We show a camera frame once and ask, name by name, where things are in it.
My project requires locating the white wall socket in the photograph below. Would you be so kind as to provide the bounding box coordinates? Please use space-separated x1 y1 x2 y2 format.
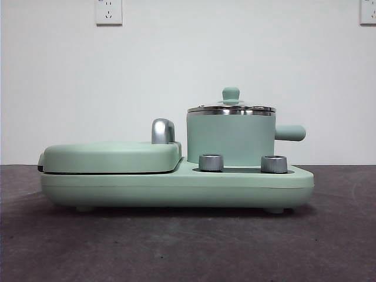
360 0 376 26
95 0 123 26

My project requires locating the glass pot lid mint knob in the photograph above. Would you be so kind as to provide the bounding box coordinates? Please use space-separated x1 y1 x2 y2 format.
187 86 277 116

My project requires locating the mint green steamer pot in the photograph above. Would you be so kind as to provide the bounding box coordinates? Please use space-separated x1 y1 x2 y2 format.
186 110 307 166

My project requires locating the mint green breakfast maker base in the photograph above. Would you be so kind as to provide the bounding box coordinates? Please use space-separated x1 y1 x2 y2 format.
40 156 314 213

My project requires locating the silver control knob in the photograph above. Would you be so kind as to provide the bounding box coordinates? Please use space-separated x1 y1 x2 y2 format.
198 153 225 172
261 155 288 174

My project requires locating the mint griddle lid silver handle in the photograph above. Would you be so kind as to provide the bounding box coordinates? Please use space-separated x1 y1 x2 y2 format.
37 117 183 175

